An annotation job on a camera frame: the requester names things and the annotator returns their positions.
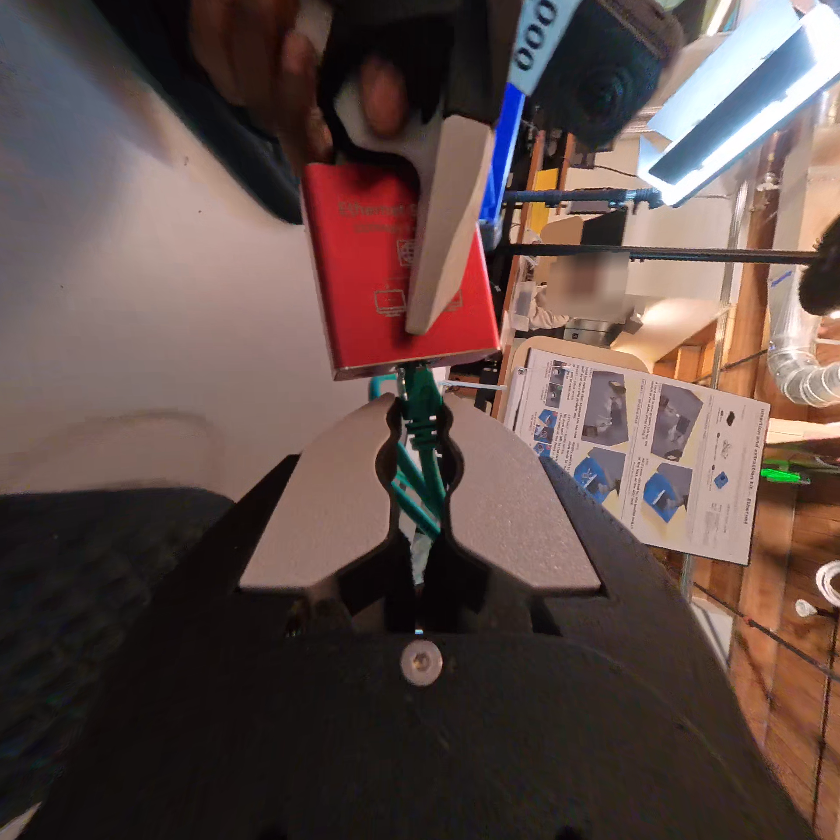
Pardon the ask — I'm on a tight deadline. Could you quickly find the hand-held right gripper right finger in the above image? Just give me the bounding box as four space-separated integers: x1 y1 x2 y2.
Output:
423 397 602 634

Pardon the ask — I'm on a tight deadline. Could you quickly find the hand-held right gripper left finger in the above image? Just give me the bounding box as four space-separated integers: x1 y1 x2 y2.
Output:
238 392 421 621

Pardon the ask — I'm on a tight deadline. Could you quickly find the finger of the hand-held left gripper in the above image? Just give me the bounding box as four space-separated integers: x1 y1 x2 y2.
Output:
403 115 496 336

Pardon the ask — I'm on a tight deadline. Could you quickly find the blue plastic bin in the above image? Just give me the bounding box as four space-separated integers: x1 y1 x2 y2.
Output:
478 85 527 245

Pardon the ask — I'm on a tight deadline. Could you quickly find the red power bank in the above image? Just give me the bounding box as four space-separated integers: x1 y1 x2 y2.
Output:
301 161 503 383

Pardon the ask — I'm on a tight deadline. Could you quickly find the green network cable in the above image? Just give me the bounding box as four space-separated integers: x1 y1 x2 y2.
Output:
367 363 455 588

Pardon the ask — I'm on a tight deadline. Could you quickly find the person's left hand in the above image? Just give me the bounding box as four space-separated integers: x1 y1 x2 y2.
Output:
190 0 406 161

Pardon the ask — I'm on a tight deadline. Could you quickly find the printed instruction poster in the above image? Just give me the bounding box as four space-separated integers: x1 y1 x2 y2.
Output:
502 348 772 567

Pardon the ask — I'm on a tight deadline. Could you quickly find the black metal rod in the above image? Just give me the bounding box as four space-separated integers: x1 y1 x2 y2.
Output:
502 241 824 265

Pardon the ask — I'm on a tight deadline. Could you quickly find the black mesh chair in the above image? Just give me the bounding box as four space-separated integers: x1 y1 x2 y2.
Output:
0 486 237 818

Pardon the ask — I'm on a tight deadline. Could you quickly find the ceiling light fixture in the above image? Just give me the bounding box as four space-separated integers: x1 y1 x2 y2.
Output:
635 0 840 210

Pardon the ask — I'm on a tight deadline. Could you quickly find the white cable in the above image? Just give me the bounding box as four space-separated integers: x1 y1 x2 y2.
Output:
794 560 840 619

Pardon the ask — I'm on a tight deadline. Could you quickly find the silver air duct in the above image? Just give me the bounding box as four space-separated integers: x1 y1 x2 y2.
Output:
766 289 840 408

